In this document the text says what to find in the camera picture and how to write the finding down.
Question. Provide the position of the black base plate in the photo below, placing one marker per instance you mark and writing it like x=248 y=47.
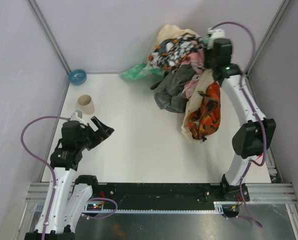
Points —
x=207 y=192

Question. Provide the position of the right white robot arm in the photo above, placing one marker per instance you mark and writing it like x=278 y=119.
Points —
x=256 y=130

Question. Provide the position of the blue bowl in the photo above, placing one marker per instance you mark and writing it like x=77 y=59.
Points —
x=77 y=77

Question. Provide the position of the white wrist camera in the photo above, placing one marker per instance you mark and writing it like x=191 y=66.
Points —
x=77 y=116
x=213 y=34

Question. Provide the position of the right aluminium frame post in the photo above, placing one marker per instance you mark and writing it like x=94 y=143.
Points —
x=283 y=8

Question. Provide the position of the aluminium frame post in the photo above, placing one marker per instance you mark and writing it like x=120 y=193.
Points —
x=283 y=8
x=41 y=20

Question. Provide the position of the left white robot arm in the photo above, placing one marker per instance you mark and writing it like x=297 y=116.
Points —
x=68 y=192

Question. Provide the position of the teal white cloth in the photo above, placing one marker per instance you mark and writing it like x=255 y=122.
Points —
x=141 y=71

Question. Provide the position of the pink navy patterned cloth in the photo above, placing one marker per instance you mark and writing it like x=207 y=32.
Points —
x=197 y=62

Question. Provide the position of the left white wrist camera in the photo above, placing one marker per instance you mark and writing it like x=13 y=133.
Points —
x=77 y=116

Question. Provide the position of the grey cloth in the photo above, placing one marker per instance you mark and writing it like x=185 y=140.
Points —
x=169 y=93

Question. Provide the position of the left aluminium frame post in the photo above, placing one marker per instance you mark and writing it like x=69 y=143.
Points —
x=41 y=20

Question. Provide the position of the black orange white patterned cloth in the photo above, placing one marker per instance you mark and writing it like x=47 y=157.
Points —
x=170 y=54

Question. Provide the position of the cream cloth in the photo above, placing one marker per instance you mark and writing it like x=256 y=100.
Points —
x=169 y=31

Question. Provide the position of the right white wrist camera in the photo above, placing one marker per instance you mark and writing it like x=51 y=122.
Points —
x=213 y=34

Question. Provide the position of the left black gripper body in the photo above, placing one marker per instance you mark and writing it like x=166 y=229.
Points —
x=92 y=133

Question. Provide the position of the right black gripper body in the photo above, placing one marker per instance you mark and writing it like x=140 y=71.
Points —
x=210 y=56

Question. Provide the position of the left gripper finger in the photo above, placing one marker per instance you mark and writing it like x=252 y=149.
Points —
x=99 y=126
x=105 y=133

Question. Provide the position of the red orange camouflage cloth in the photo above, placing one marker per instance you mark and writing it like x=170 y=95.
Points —
x=206 y=119

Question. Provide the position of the grey cable duct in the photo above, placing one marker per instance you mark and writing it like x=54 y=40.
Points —
x=153 y=205

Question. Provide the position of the beige cup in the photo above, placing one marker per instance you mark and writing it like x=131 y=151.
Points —
x=86 y=103

